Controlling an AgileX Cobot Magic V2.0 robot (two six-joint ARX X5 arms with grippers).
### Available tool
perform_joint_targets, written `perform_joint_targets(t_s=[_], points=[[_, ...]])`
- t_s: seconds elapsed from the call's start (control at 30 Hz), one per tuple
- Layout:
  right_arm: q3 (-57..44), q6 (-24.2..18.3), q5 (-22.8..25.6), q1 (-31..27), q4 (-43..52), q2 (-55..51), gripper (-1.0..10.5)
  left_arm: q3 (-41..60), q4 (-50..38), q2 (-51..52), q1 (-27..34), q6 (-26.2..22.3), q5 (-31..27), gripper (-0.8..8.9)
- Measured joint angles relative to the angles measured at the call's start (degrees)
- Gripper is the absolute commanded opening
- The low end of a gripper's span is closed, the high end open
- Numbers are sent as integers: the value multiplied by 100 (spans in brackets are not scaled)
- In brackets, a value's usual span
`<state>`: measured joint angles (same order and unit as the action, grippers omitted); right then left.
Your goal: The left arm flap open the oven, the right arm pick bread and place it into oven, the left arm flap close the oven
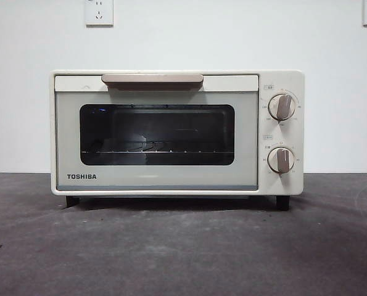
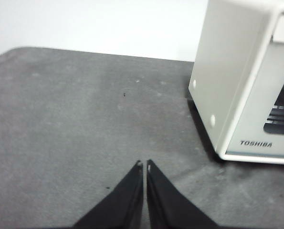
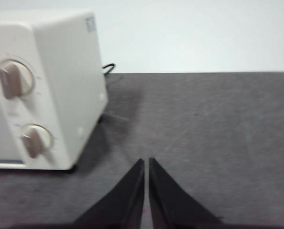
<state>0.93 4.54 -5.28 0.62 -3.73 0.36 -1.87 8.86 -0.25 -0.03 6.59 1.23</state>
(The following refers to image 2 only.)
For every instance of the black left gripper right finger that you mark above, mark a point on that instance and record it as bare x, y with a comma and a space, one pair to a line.
170, 207

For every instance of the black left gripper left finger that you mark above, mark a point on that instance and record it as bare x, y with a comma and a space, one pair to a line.
125, 205

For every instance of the cream Toshiba toaster oven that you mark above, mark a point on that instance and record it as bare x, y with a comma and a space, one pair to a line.
218, 59

